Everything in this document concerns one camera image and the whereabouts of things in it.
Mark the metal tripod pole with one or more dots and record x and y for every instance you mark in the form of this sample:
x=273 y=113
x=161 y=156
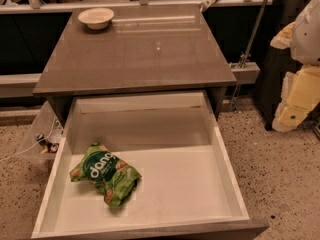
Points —
x=244 y=56

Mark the green chip bag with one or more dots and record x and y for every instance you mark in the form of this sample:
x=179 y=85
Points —
x=113 y=177

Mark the grey drawer cabinet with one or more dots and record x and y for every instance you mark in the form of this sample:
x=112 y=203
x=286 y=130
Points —
x=144 y=49

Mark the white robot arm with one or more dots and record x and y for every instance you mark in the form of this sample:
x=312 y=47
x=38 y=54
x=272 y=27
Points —
x=305 y=40

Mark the open white drawer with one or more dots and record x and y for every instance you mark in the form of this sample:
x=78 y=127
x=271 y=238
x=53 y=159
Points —
x=188 y=189

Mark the white ceramic bowl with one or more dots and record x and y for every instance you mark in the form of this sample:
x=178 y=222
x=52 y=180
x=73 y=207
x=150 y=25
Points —
x=96 y=18

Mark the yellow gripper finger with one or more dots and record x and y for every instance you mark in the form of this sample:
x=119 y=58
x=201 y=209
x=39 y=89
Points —
x=300 y=94
x=283 y=38

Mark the clear plastic bin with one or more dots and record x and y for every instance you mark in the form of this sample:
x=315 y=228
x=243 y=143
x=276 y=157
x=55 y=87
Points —
x=42 y=140

